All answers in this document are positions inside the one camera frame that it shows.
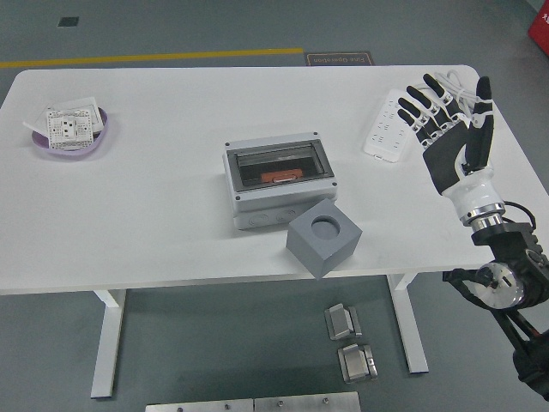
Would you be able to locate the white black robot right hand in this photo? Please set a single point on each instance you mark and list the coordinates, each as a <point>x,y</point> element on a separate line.
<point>450,159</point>

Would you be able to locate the orange cylinder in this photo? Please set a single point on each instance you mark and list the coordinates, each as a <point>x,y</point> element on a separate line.
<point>274,177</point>

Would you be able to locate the grey electrical box clear flap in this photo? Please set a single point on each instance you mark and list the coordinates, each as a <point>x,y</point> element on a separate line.
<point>274,206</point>

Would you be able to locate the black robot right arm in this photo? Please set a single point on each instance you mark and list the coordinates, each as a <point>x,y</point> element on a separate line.
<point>502,240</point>

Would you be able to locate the grey cube with round hole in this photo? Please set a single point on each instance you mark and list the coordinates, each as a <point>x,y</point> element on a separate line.
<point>317,253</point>

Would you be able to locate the white power strip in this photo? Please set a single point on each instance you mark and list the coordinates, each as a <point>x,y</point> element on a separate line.
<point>386,129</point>

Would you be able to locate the red object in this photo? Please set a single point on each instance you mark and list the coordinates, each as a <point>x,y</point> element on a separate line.
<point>540,26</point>

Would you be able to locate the small metal block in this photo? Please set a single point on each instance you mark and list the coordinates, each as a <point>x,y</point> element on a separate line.
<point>343,322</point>
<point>358,365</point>

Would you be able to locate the grey metal plate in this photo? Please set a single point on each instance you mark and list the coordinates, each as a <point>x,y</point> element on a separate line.
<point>197,406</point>

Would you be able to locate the white blank cover plate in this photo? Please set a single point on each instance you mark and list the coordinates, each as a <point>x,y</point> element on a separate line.
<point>77,104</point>

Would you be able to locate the white socket panel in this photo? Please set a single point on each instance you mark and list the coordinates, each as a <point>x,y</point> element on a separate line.
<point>68,129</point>

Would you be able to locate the purple bowl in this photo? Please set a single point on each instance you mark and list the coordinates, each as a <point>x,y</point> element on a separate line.
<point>39,139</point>

